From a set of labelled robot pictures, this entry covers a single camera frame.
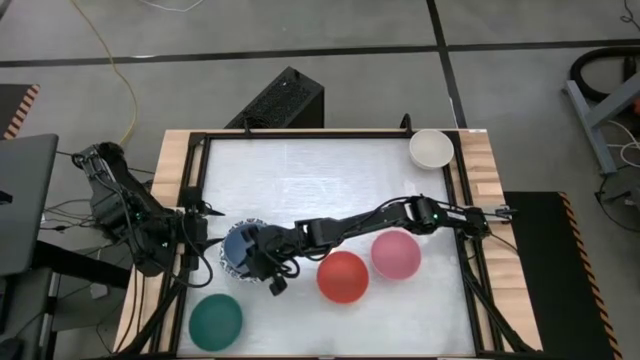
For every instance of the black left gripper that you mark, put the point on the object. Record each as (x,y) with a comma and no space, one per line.
(192,225)

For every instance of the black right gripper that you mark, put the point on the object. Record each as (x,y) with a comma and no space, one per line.
(280,247)

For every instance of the blue bowl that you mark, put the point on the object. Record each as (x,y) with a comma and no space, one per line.
(232,250)

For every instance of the blue patterned paper plate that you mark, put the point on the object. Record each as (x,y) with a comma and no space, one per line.
(225,265)

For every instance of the green bowl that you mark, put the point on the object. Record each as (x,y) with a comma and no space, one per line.
(215,322)

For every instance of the red bowl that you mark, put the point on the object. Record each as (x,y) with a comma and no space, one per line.
(343,277)

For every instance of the pink bowl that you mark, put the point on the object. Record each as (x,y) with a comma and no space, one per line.
(396,257)

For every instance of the white bowl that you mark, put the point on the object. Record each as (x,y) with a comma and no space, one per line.
(431,150)

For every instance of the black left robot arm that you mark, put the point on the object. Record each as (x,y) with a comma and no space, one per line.
(120,200)

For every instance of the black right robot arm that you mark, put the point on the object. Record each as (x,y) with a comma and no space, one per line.
(380,220)

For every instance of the black computer tower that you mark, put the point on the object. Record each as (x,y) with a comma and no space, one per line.
(285,100)

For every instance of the grey laptop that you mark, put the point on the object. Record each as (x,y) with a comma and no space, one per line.
(25,200)

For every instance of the black hazard-striped floor mat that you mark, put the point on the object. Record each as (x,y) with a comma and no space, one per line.
(550,280)
(12,105)

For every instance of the grey metal stand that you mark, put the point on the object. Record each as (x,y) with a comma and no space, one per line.
(582,112)

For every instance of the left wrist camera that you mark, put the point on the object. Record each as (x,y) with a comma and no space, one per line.
(191,262)

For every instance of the black metal table frame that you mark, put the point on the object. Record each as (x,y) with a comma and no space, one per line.
(325,134)

